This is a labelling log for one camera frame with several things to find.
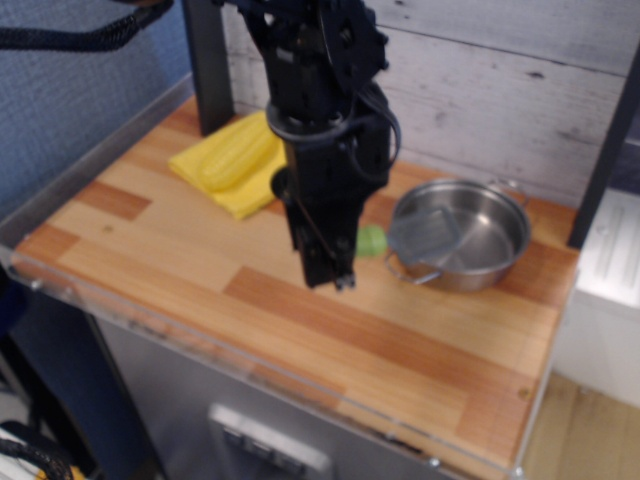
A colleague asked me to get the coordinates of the yellow plastic corn cob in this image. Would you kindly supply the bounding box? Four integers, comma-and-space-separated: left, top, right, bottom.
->
196, 112, 279, 192

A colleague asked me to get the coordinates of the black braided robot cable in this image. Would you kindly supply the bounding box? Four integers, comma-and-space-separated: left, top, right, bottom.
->
0, 0, 176, 54

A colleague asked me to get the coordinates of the black right upright post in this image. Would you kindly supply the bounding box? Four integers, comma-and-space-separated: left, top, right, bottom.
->
567, 45, 639, 249

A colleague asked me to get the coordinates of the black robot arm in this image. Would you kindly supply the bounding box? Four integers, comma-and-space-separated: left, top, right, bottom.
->
234, 1, 401, 290

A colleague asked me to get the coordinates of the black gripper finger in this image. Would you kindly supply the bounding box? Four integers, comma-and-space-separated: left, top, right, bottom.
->
289, 200, 358, 291

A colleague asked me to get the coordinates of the yellow folded cloth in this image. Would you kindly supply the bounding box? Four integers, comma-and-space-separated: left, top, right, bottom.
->
168, 129, 286, 220

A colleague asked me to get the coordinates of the silver dispenser button panel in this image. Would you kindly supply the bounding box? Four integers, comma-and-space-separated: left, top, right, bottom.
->
208, 403, 334, 479

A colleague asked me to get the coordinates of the stainless steel pot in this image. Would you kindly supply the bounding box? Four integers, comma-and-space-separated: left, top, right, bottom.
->
384, 179, 531, 292

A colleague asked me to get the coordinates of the yellow black object bottom left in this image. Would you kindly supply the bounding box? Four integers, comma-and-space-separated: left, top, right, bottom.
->
1, 420, 86, 479

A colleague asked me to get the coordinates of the silver toy fridge cabinet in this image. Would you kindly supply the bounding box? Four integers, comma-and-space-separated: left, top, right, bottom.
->
97, 318, 509, 479

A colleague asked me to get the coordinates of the white box with ridges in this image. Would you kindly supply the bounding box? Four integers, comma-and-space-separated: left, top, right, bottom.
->
553, 189, 639, 407

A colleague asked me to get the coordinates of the green handled grey spatula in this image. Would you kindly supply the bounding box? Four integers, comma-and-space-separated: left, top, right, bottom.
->
356, 207, 462, 266

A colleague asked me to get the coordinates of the black left upright post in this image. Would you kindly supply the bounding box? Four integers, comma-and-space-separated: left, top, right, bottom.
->
182, 0, 235, 136

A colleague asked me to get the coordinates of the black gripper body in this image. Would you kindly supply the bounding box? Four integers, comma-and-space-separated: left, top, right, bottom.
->
269, 112, 393, 205

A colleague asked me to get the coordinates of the black upright post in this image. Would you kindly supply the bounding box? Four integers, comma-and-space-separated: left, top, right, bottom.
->
182, 0, 235, 136
567, 45, 639, 249

